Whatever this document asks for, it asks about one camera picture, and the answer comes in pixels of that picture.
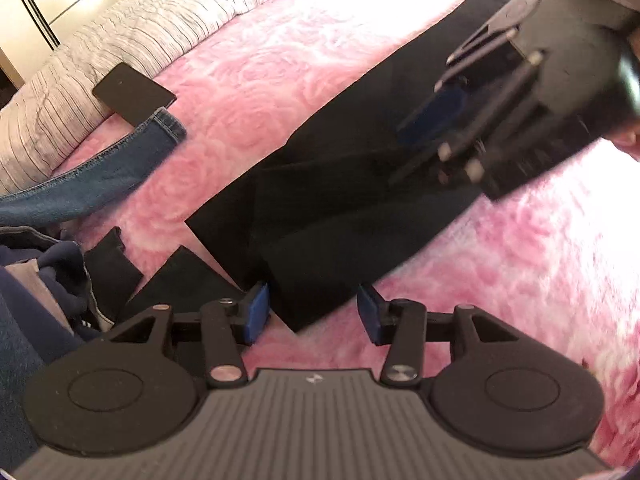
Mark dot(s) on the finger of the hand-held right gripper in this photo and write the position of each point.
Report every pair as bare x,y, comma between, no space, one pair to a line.
460,162
435,115

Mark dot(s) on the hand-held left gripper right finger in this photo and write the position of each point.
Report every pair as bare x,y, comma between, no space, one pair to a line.
369,315

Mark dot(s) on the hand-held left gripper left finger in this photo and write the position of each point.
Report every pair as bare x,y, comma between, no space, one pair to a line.
257,310

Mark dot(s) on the black pants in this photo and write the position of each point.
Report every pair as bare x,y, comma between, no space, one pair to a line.
340,185

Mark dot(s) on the person's right hand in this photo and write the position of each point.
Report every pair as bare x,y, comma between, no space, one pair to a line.
627,137

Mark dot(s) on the pink floral blanket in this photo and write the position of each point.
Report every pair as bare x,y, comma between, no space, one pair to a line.
250,85

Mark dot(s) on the blue jeans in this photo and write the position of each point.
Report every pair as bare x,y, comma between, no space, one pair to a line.
100,180

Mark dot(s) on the navy hoodie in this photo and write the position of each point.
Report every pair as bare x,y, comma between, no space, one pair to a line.
30,320

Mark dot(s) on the black phone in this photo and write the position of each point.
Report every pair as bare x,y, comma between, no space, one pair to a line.
132,95

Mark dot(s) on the white striped quilt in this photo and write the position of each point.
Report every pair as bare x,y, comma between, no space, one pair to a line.
125,35

